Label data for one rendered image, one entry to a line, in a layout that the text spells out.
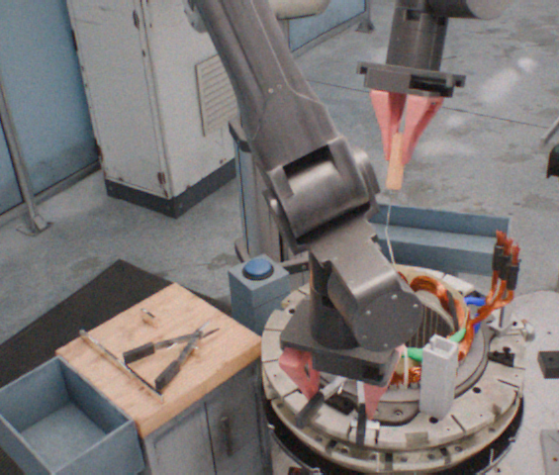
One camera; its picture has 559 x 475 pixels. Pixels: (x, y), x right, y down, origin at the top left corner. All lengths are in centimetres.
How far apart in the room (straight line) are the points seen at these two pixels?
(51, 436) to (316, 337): 47
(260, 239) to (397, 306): 79
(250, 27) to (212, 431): 61
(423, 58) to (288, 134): 26
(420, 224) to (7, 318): 200
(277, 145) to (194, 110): 269
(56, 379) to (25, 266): 220
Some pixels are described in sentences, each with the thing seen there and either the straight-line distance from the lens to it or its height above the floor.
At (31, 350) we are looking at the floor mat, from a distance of 276.
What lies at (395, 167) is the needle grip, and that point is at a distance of 81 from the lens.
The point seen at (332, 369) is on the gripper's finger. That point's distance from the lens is 68.
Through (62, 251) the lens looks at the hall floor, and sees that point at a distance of 326.
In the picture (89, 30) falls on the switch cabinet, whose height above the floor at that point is 81.
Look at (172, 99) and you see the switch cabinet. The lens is 313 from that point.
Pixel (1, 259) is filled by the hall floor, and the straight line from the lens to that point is 332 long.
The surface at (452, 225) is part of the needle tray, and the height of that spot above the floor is 104.
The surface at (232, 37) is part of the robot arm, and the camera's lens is 55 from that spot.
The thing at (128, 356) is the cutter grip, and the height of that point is 109.
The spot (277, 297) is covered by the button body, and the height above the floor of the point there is 100.
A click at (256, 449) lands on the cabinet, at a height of 87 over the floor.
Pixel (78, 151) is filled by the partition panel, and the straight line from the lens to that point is 354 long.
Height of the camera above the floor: 171
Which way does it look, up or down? 33 degrees down
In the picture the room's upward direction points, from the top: 4 degrees counter-clockwise
